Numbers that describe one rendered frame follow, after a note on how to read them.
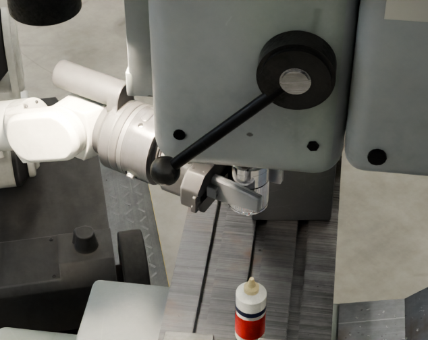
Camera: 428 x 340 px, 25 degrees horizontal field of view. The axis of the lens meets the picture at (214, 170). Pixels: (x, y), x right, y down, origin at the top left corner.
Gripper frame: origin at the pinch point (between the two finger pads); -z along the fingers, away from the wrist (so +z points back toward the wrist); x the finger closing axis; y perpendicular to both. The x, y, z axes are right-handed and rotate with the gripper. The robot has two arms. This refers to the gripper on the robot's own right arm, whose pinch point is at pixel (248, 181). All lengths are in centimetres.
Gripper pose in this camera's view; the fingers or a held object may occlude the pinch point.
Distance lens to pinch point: 111.8
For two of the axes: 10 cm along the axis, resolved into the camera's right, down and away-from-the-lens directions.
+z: -8.7, -3.3, 3.7
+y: -0.1, 7.6, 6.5
